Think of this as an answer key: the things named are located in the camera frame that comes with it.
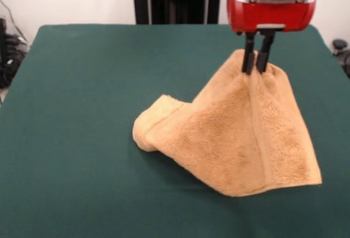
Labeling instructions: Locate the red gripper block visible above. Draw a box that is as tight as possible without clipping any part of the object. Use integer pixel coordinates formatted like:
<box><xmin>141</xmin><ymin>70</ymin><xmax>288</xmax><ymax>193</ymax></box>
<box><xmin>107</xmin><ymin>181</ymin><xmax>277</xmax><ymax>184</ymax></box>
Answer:
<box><xmin>226</xmin><ymin>0</ymin><xmax>317</xmax><ymax>74</ymax></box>

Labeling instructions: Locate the tan terry towel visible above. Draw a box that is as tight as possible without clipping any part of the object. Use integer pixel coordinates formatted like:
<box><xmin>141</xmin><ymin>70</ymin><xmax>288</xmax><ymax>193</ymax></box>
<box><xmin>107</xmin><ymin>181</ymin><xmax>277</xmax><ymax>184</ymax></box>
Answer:
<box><xmin>132</xmin><ymin>49</ymin><xmax>323</xmax><ymax>198</ymax></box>

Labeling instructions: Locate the dark wheeled stand base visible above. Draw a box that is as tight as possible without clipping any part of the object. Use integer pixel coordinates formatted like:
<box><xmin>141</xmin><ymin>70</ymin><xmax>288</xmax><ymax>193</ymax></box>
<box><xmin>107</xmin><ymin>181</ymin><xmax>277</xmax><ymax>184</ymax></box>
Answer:
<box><xmin>332</xmin><ymin>38</ymin><xmax>350</xmax><ymax>79</ymax></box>

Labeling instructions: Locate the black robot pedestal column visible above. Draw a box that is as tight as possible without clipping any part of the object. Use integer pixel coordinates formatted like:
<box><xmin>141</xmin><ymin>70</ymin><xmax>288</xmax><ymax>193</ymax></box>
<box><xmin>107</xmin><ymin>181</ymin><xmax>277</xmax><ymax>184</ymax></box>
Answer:
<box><xmin>127</xmin><ymin>0</ymin><xmax>230</xmax><ymax>25</ymax></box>

